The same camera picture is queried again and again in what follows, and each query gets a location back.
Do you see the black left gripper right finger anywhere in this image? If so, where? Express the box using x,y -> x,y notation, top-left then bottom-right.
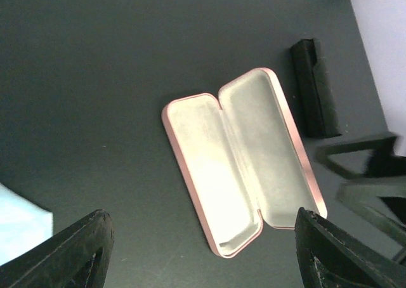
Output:
294,207 -> 405,287

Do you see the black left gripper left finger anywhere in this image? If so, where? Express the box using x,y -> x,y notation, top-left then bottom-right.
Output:
1,209 -> 114,287

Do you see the pink glasses case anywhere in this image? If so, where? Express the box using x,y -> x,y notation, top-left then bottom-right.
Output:
161,68 -> 327,258

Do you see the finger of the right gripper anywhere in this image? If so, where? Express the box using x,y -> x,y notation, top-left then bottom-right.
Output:
336,181 -> 405,263
315,134 -> 405,179

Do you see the black glasses case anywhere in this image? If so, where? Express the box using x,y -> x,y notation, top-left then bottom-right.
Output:
290,38 -> 341,139

